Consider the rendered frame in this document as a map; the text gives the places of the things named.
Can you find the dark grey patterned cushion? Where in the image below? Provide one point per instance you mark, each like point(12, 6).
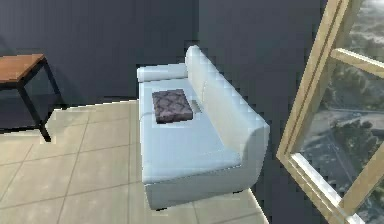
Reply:
point(171, 106)

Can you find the wooden table with black legs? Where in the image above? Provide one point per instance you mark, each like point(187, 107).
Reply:
point(16, 68)

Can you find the wooden framed window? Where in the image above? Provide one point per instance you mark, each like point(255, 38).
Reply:
point(336, 110)

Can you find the pale blue sofa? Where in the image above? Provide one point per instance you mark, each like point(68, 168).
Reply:
point(186, 146)

